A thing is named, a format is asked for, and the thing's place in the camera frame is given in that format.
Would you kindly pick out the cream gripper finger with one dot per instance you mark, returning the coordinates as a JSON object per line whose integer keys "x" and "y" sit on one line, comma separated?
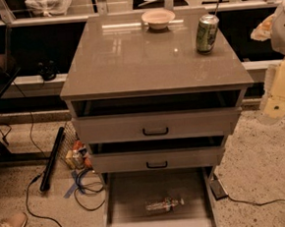
{"x": 263, "y": 31}
{"x": 271, "y": 110}

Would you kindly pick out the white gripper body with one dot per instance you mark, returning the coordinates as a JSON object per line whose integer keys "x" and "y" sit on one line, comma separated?
{"x": 283, "y": 33}

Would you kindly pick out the clear plastic water bottle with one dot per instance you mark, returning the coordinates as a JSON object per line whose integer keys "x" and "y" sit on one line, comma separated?
{"x": 164, "y": 205}

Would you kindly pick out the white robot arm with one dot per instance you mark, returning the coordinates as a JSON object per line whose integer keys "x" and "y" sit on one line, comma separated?
{"x": 277, "y": 44}

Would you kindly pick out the grey drawer cabinet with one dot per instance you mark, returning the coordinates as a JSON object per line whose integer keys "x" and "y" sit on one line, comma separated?
{"x": 123, "y": 67}

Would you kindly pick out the bottom open drawer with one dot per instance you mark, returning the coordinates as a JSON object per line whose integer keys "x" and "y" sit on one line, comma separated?
{"x": 128, "y": 194}

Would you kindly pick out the middle grey drawer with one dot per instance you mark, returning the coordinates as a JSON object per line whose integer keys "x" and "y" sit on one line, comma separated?
{"x": 179, "y": 158}

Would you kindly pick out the grey drawer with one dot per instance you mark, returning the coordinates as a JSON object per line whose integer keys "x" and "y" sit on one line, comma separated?
{"x": 179, "y": 158}
{"x": 157, "y": 125}

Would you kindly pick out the top grey drawer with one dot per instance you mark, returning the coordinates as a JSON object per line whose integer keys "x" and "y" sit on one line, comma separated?
{"x": 157, "y": 125}

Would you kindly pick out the green soda can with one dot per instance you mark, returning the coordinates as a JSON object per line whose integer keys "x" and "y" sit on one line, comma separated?
{"x": 207, "y": 31}

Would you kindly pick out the black power adapter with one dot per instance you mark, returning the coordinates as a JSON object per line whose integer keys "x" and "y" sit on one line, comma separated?
{"x": 218, "y": 190}

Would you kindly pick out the white ceramic bowl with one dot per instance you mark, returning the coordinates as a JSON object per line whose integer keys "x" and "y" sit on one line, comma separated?
{"x": 158, "y": 19}

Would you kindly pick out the white plastic bag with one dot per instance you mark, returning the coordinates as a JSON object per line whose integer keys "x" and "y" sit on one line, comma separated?
{"x": 48, "y": 8}

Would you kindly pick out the black headset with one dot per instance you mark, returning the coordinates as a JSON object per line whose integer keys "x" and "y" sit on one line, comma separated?
{"x": 47, "y": 71}

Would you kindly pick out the black bar on floor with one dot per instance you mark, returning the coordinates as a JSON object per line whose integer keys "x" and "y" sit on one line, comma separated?
{"x": 45, "y": 183}

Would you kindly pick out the wire basket with items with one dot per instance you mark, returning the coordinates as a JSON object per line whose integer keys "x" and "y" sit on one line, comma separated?
{"x": 72, "y": 151}

